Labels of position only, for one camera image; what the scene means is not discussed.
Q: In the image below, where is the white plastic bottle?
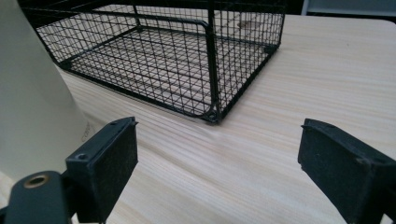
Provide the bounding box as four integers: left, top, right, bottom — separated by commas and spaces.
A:
0, 0, 92, 181

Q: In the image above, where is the black wire mesh basket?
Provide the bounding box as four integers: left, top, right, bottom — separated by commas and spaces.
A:
17, 0, 287, 124

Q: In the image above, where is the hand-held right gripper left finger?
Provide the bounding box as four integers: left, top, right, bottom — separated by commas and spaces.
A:
64, 116, 139, 224

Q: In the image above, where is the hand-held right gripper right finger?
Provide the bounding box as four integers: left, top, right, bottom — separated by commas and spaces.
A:
297, 118, 396, 224

